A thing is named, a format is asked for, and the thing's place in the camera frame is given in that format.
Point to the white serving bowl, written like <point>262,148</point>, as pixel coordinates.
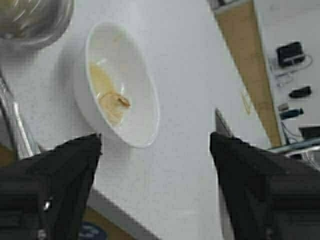
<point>111,61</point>

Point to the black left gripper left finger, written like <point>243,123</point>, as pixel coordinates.
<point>44,197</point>

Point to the black device on floor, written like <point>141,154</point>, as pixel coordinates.
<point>290,54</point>

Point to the left blue recycle sticker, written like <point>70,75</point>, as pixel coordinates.
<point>90,231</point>

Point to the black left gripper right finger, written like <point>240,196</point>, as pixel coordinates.
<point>268,196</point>

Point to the wooden recycle counter cabinet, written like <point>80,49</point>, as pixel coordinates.
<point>238,24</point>

